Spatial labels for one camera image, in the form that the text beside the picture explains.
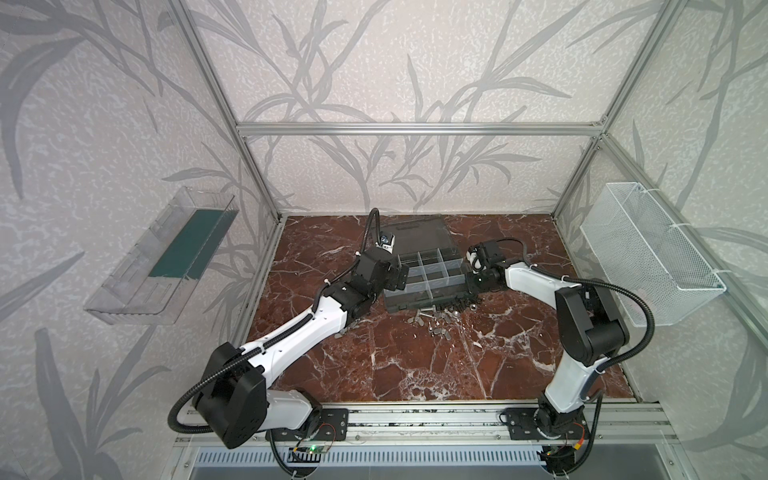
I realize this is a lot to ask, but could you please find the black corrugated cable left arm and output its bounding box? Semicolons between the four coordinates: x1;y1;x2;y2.
167;206;385;434

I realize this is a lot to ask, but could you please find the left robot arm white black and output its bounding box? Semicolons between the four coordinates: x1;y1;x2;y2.
167;247;409;449

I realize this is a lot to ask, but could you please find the white wire mesh basket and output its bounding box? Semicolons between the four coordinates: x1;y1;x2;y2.
581;182;727;326

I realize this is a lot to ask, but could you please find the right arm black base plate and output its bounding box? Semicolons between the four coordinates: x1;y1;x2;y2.
499;407;590;442

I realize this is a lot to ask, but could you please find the grey compartment organizer box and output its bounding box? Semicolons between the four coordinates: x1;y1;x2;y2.
383;216;477;314

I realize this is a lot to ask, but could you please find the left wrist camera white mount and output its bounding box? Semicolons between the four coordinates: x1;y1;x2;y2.
377;231;395;254

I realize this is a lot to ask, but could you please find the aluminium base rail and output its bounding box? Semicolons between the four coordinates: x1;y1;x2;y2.
173;400;682;448

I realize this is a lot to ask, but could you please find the clear plastic wall bin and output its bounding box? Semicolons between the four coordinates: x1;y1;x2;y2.
84;187;239;326

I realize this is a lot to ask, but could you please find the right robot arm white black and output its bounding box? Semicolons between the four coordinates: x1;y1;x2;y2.
466;237;656;438

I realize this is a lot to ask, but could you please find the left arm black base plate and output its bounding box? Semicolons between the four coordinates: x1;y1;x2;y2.
272;408;350;442

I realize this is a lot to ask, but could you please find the aluminium frame back crossbar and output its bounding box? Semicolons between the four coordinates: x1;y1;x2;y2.
236;122;603;137

